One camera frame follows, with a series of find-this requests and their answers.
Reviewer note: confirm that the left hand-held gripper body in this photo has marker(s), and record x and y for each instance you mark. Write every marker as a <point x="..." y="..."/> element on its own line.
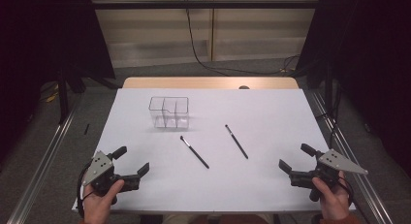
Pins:
<point x="101" y="167"/>

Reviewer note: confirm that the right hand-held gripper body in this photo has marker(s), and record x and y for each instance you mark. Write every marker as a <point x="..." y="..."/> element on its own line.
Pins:
<point x="336" y="162"/>

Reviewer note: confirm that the thin black brush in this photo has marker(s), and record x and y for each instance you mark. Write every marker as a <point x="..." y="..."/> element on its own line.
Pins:
<point x="237" y="142"/>

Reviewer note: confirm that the black brush with silver ferrule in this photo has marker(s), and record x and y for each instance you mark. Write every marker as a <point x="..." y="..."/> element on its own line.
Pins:
<point x="195" y="153"/>

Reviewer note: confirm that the clear plastic organizer box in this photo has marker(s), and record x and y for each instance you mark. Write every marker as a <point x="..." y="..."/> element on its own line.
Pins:
<point x="168" y="115"/>

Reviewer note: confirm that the person's right hand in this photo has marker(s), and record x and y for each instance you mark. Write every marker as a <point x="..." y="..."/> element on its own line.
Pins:
<point x="336" y="201"/>

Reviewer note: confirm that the person's left hand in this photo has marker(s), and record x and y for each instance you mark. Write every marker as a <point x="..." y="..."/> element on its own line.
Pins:
<point x="97" y="208"/>

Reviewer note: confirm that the white table mat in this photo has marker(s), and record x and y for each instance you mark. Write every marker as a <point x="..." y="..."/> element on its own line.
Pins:
<point x="258" y="185"/>

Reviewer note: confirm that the dark round table grommet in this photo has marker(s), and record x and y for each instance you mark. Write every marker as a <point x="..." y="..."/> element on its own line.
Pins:
<point x="244" y="87"/>

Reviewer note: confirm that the black curtain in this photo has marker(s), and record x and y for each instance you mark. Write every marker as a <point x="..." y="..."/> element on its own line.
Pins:
<point x="32" y="39"/>
<point x="371" y="56"/>

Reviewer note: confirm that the black horizontal bar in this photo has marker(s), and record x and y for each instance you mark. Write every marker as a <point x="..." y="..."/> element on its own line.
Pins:
<point x="226" y="5"/>

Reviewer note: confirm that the aluminium floor rail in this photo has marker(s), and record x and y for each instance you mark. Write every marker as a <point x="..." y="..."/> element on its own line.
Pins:
<point x="43" y="166"/>
<point x="378" y="206"/>

